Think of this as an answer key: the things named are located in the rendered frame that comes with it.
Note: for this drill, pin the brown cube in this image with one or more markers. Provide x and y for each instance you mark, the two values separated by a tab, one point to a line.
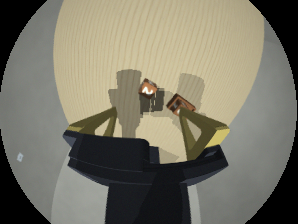
147	88
175	107

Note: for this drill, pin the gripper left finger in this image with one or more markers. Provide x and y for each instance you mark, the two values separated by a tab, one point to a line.
90	124

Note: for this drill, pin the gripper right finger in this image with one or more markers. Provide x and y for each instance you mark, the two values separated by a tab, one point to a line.
213	132

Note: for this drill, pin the brown open tray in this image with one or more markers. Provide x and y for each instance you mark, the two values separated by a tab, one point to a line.
175	97

